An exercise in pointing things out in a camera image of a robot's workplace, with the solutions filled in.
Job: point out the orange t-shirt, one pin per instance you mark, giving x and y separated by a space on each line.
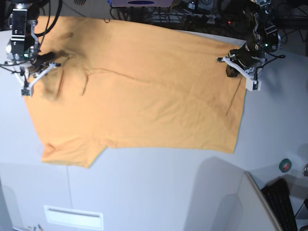
127 85

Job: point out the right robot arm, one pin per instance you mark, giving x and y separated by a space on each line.
24 45

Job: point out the metal knob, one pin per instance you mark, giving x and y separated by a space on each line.
305 170

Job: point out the white cable slot cover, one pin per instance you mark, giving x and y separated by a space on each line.
74 218

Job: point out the white partition panel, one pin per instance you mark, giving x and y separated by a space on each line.
257 214

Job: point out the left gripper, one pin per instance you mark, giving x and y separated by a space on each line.
246 58

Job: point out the green tape roll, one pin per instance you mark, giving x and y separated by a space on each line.
285 165

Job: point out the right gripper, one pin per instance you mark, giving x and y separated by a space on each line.
36 64

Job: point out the black keyboard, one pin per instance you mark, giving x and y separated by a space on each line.
277 196

